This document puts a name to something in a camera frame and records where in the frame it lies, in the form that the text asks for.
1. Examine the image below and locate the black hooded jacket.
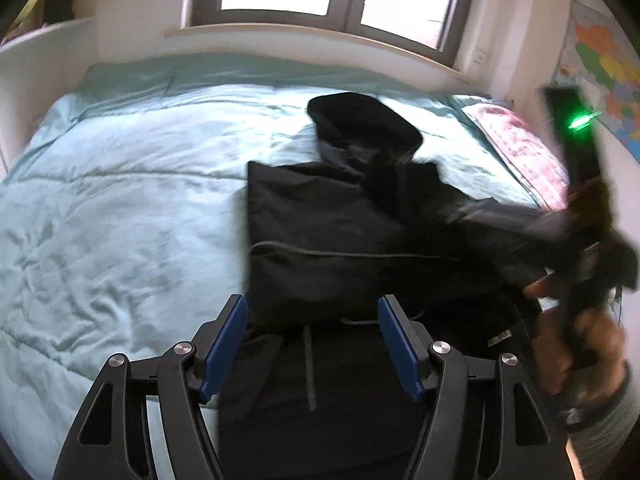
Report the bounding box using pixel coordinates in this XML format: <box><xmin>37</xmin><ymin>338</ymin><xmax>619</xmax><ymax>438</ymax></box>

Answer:
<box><xmin>219</xmin><ymin>93</ymin><xmax>563</xmax><ymax>479</ymax></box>

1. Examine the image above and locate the person's right hand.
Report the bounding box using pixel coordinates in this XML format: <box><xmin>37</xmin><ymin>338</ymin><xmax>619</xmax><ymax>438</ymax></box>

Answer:
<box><xmin>522</xmin><ymin>268</ymin><xmax>629</xmax><ymax>411</ymax></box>

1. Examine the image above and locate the pink quilted pillow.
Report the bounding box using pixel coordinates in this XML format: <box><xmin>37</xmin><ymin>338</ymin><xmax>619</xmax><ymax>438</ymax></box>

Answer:
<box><xmin>462</xmin><ymin>103</ymin><xmax>568</xmax><ymax>210</ymax></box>

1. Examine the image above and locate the light teal quilt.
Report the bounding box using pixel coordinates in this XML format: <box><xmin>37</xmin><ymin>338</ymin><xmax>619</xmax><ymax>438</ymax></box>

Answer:
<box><xmin>1</xmin><ymin>53</ymin><xmax>535</xmax><ymax>479</ymax></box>

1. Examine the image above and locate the colourful wall map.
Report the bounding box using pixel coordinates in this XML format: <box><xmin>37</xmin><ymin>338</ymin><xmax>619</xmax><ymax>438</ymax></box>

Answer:
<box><xmin>553</xmin><ymin>0</ymin><xmax>639</xmax><ymax>158</ymax></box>

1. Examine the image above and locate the white wall bookshelf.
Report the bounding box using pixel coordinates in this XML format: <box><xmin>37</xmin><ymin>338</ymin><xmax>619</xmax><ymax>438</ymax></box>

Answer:
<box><xmin>1</xmin><ymin>0</ymin><xmax>98</xmax><ymax>174</ymax></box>

